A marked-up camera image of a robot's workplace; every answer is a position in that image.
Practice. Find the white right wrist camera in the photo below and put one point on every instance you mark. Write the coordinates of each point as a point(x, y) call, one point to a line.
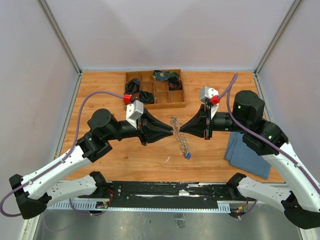
point(206, 95)

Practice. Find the key with blue tag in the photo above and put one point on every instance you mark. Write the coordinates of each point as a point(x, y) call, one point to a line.
point(188, 155)

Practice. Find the black rolled tie middle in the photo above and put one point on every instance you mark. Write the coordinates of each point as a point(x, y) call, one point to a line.
point(146, 97)

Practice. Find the blue folded cloth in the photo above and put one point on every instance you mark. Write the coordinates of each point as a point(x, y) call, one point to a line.
point(239, 155)

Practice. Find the blue yellow patterned cloth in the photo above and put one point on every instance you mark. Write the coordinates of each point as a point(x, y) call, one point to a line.
point(164, 75)

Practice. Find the right aluminium frame post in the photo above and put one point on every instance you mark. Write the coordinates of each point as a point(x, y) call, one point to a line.
point(278, 34)

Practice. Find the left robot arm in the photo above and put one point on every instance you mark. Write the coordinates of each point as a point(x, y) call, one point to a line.
point(46, 186)

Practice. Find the wooden compartment tray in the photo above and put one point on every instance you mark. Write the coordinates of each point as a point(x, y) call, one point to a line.
point(163, 97)

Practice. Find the black mounting rail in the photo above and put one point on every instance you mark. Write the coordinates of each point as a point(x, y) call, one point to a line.
point(165, 195)

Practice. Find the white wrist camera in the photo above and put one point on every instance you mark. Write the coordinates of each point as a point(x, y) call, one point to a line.
point(206, 95)
point(133, 112)

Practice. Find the left aluminium frame post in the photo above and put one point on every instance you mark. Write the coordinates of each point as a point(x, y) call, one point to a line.
point(59, 34)

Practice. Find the black rolled tie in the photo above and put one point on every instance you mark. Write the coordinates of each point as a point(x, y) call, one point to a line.
point(146, 97)
point(132, 87)

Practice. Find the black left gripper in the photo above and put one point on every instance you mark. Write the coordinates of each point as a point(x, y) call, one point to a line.
point(150, 129)

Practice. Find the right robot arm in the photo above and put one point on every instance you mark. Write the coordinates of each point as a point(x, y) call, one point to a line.
point(300, 203)

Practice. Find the aluminium frame post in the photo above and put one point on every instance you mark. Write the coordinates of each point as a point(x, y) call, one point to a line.
point(278, 34)
point(59, 34)

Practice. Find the black rolled tie left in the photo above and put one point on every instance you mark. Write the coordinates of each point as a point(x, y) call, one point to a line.
point(132, 87)

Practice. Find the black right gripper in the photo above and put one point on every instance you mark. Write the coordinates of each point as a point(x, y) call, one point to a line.
point(196, 127)

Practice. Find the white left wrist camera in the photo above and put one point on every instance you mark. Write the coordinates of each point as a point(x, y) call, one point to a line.
point(133, 112)

